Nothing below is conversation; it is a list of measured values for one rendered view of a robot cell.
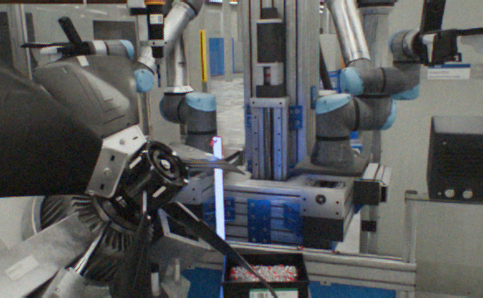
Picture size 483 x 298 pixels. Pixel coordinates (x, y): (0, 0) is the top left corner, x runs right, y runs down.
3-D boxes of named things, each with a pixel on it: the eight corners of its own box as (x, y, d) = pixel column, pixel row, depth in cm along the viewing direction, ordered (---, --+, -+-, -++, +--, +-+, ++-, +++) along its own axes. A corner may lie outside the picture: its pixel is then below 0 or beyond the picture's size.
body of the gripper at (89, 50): (60, 70, 151) (95, 69, 159) (58, 43, 148) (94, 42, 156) (50, 67, 156) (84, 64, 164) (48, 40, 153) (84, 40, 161)
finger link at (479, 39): (504, 50, 106) (463, 54, 113) (504, 23, 105) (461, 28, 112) (499, 52, 105) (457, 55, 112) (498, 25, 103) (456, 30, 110)
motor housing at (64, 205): (82, 310, 91) (125, 275, 87) (7, 217, 92) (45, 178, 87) (139, 258, 113) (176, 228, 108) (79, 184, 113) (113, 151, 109)
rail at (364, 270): (118, 257, 154) (117, 234, 152) (125, 252, 158) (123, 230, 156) (414, 292, 128) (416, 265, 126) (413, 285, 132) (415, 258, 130)
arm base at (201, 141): (194, 148, 192) (192, 124, 190) (228, 151, 187) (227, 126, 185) (176, 157, 179) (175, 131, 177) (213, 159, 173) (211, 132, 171)
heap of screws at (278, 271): (228, 305, 118) (228, 286, 117) (230, 277, 132) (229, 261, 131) (305, 304, 118) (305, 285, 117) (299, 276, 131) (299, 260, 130)
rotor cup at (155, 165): (130, 242, 90) (176, 203, 85) (82, 182, 90) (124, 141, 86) (163, 215, 104) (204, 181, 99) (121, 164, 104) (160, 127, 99)
